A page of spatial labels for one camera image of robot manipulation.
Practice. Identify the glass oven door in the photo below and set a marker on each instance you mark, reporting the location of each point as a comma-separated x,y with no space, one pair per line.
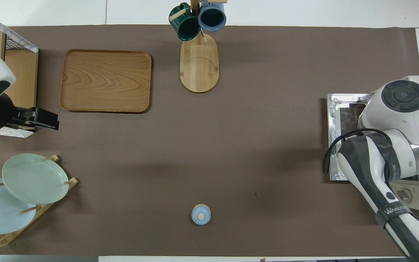
333,120

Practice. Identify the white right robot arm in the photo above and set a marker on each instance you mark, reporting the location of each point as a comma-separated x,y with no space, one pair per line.
406,145

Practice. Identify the beige oven knob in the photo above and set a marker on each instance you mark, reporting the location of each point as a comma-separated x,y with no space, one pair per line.
406,195

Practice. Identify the wooden two-tier shelf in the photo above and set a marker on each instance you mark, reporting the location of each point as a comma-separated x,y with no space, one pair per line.
24,76

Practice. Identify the pale green plate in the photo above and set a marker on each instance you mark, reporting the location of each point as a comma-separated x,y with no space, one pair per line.
35,178

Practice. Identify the wooden plate rack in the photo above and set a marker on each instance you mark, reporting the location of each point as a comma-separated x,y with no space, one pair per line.
72,182

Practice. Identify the rectangular wooden tray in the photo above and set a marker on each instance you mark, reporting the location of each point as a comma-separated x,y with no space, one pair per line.
104,80

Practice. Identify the wooden mug tree stand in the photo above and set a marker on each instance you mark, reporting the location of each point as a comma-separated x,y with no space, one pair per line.
198,65

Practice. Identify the dark green mug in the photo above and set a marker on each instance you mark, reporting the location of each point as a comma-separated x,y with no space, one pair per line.
187,27

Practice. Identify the small blue lid wooden knob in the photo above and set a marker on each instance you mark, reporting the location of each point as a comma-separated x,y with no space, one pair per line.
201,214

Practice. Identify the blue mug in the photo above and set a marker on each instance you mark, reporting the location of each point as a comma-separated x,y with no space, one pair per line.
212,18

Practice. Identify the brown table mat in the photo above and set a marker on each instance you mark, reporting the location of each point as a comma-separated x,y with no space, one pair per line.
249,127

